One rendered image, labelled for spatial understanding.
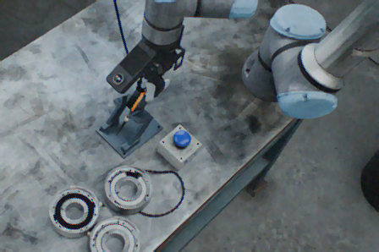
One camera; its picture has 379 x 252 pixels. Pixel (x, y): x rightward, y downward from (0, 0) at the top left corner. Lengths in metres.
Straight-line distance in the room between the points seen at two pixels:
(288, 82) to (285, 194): 1.07
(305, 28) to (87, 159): 0.57
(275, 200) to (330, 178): 0.26
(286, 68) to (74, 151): 0.51
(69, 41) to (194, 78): 0.34
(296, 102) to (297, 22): 0.19
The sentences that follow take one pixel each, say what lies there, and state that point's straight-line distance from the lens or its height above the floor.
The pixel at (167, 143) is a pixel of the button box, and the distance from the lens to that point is 1.25.
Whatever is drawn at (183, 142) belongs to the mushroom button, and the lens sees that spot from 1.22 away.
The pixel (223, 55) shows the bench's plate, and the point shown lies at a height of 0.80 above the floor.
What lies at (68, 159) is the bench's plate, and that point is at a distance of 1.26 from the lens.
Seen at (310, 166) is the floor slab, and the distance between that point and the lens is 2.34.
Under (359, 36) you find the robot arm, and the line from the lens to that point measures 1.13.
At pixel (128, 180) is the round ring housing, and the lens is 1.21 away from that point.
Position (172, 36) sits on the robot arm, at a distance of 1.03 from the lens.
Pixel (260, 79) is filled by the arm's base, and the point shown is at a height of 0.85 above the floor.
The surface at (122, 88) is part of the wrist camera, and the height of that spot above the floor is 1.04.
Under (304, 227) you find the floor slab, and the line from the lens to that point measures 2.22.
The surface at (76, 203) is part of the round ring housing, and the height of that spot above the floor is 0.82.
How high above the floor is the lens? 1.92
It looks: 58 degrees down
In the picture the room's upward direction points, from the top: 10 degrees clockwise
